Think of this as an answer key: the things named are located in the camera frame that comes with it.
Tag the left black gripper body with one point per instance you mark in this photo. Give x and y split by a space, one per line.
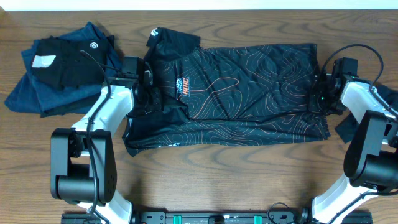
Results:
155 99

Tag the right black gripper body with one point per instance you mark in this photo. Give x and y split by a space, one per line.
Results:
319 101

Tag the black jersey with orange lines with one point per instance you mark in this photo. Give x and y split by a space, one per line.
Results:
232 96

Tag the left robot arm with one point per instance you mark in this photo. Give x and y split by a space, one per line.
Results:
82 163

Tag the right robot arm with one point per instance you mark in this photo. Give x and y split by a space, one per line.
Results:
369 172

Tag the dark garment at right edge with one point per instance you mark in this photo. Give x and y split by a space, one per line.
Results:
348 127

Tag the black folded shirt on stack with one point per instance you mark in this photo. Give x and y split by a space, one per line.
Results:
69 63

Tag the blue folded garment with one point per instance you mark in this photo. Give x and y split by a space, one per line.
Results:
29 96

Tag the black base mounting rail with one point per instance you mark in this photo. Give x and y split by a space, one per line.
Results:
213 218

